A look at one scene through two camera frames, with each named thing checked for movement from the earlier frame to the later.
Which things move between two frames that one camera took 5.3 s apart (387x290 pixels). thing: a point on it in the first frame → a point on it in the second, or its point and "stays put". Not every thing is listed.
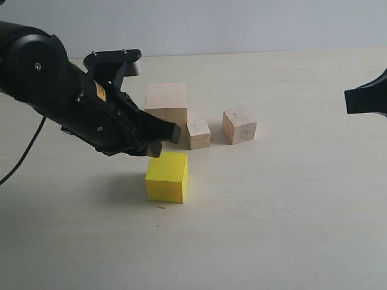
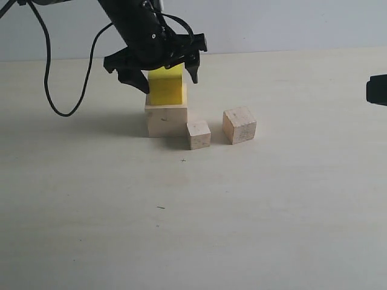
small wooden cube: (200, 134) stays put
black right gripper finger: (370, 98) → (377, 89)
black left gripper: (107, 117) → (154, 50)
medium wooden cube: (239, 124) stays put
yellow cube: (167, 177) → (165, 86)
